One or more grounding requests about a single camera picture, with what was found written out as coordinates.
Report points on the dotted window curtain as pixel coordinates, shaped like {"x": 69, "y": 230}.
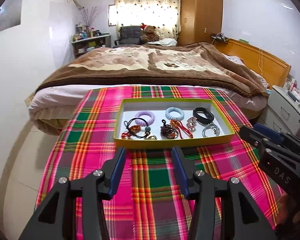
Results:
{"x": 162, "y": 14}

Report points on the bed with white sheet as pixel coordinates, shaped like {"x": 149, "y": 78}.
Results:
{"x": 51, "y": 107}

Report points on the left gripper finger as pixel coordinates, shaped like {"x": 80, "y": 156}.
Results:
{"x": 271, "y": 134}
{"x": 256, "y": 139}

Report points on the red gold cord ornament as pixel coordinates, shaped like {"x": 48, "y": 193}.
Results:
{"x": 177, "y": 124}

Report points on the wooden wardrobe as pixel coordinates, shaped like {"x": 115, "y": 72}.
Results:
{"x": 199, "y": 20}

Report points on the dried branch bouquet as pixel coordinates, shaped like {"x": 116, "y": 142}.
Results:
{"x": 89, "y": 15}

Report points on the grey ring bangle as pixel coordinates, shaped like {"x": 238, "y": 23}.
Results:
{"x": 211, "y": 130}

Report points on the teddy bear with santa hat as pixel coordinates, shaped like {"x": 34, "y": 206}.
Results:
{"x": 148, "y": 33}

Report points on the black wristband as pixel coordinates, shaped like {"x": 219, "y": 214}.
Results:
{"x": 203, "y": 115}

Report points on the brown fleece blanket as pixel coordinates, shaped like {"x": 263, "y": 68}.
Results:
{"x": 198, "y": 64}

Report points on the white pillow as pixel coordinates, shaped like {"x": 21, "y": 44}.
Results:
{"x": 166, "y": 42}

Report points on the yellow-green shallow box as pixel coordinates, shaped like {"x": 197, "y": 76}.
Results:
{"x": 166, "y": 122}

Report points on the cluttered desk shelf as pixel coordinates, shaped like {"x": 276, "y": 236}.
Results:
{"x": 83, "y": 46}

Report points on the wooden headboard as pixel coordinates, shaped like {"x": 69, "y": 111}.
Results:
{"x": 273, "y": 69}

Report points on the grey wall poster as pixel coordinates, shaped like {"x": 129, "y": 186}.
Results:
{"x": 10, "y": 14}

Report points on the grey bedside cabinet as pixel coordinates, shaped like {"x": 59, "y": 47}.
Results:
{"x": 281, "y": 114}

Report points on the black office chair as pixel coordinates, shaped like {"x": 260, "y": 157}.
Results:
{"x": 129, "y": 35}

